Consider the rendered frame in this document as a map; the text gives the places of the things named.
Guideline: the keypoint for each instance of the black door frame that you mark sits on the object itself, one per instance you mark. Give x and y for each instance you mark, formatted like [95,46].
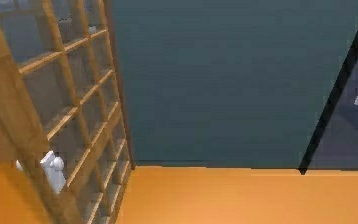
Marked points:
[337,93]

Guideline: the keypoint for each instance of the wooden shelf unit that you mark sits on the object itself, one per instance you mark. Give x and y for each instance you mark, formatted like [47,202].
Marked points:
[37,110]

